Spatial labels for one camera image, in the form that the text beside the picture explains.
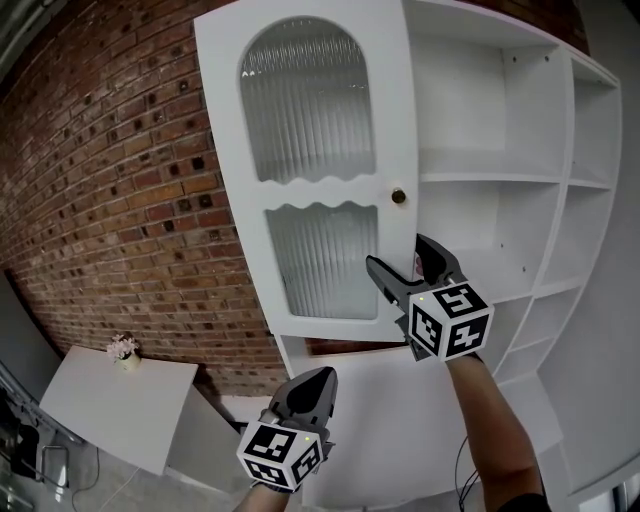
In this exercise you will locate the dark grey panel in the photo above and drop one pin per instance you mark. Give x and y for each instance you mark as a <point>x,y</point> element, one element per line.
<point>25,350</point>

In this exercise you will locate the black metal stand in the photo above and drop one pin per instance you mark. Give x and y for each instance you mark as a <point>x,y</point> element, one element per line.
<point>25,450</point>

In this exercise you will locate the white desk with hutch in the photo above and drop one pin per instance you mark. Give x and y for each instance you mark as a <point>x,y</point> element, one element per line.
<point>400,425</point>

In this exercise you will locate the dark round drawer knob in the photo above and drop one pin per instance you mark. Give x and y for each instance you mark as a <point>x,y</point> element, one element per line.
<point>398,195</point>

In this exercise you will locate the white cabinet door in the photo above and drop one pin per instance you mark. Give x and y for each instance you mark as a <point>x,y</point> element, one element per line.
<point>220,100</point>

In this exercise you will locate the person's black sleeve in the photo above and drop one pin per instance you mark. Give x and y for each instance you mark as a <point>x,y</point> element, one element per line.
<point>525,504</point>

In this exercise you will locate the row of white ceiling pipes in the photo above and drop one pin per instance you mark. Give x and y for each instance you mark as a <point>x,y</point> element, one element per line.
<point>20,25</point>

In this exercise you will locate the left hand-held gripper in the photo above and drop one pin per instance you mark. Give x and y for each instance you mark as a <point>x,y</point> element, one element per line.
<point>275,455</point>

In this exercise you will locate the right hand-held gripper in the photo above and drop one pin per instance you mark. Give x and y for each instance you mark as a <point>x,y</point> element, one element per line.
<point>450,325</point>

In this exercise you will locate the black framed window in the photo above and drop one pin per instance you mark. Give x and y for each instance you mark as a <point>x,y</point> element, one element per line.
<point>627,497</point>

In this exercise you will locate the pink flowers in white pot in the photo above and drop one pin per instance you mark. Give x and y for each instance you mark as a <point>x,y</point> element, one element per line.
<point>123,350</point>

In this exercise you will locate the person's right forearm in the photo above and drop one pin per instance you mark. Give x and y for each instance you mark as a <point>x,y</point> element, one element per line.
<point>492,425</point>

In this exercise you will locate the white low ledge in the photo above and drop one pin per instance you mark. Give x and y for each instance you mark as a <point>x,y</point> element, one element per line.
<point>247,412</point>

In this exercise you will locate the white side cabinet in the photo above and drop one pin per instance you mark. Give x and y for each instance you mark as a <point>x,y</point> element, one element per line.
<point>115,405</point>

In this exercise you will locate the person's left forearm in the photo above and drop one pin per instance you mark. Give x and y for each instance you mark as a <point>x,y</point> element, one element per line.
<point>260,502</point>

